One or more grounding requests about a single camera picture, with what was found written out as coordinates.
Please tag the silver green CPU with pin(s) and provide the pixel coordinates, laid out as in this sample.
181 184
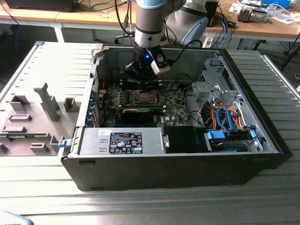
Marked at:
145 96

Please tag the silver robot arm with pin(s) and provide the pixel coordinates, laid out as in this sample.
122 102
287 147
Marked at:
150 25

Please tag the CPU socket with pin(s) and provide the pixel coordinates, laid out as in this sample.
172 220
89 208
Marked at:
132 99

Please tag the CPU cooler with fan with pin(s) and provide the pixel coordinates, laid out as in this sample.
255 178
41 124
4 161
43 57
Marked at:
246 15

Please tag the office chair base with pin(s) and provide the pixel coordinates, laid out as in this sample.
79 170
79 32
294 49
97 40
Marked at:
119 39

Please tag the silver coin battery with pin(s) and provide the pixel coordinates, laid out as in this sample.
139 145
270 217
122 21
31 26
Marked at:
174 87

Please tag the black graphics card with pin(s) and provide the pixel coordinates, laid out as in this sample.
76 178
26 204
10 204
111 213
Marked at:
137 115

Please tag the green motherboard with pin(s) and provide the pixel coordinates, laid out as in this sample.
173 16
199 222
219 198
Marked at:
175 110

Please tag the small white device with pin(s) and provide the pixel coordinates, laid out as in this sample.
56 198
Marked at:
207 42

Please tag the metal disk bay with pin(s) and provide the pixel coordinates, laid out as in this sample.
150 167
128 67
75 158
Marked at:
206 90

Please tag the grey power supply unit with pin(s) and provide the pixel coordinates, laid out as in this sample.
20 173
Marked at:
96 140

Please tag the hard disk in blue carrier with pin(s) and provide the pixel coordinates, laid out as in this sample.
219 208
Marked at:
214 136

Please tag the black PC case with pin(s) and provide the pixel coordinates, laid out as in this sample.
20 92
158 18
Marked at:
164 171

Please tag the blue plastic latch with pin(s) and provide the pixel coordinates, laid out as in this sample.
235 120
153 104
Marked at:
63 143

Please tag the black computer box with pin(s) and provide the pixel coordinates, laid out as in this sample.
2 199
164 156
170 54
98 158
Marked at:
35 5

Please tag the grey parts rack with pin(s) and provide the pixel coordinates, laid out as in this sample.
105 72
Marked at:
42 140

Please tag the green RAM stick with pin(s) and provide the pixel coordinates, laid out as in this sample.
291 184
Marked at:
18 136

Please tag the blue box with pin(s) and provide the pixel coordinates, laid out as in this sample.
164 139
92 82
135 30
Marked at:
276 2

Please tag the clear plastic bag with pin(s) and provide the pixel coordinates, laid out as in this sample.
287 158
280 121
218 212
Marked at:
284 18

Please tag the grey rounded device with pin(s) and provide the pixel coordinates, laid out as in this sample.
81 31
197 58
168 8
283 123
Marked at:
11 219

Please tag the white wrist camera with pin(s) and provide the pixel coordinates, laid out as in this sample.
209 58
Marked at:
160 65

